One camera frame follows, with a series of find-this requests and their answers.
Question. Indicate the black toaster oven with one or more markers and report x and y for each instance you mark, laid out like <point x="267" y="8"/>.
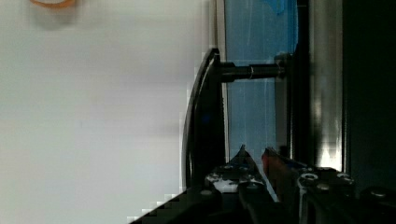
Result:
<point x="335" y="96"/>

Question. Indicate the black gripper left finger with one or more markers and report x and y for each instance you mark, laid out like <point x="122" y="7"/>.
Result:
<point x="240" y="169"/>

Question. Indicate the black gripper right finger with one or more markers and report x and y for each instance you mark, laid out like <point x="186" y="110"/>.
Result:
<point x="312" y="195"/>

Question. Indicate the orange slice toy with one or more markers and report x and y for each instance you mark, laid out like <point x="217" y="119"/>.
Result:
<point x="58" y="4"/>

